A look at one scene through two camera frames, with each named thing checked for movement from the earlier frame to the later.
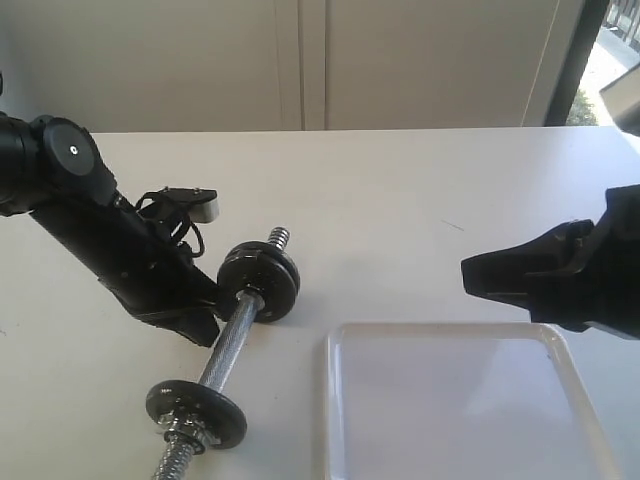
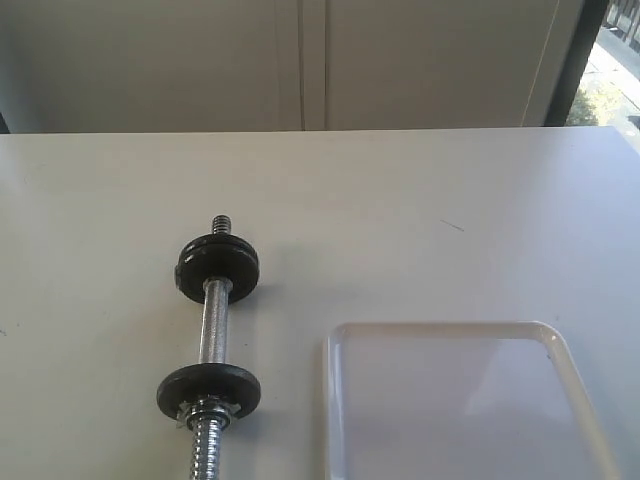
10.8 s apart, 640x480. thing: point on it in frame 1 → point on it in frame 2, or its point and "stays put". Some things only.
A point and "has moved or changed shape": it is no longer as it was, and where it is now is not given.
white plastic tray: x=459 y=401 stays put
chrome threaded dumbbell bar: x=178 y=451 → x=207 y=437
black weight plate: x=265 y=249 → x=219 y=248
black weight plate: x=191 y=397 → x=231 y=382
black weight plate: x=260 y=274 has moved or changed shape
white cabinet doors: x=226 y=66 stays put
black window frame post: x=588 y=27 stays put
